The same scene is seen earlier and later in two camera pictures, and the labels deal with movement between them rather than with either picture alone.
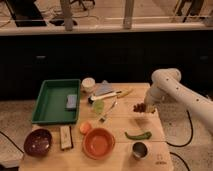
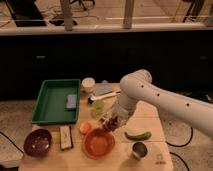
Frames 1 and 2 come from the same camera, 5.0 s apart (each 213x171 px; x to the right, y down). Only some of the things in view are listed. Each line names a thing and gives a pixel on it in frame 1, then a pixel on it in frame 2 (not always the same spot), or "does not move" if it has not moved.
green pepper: (144, 136) does not move
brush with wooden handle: (91, 99) does not move
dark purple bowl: (38, 142) does not move
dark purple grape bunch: (139, 107) -> (110, 124)
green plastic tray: (50, 107) does not move
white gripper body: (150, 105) -> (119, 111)
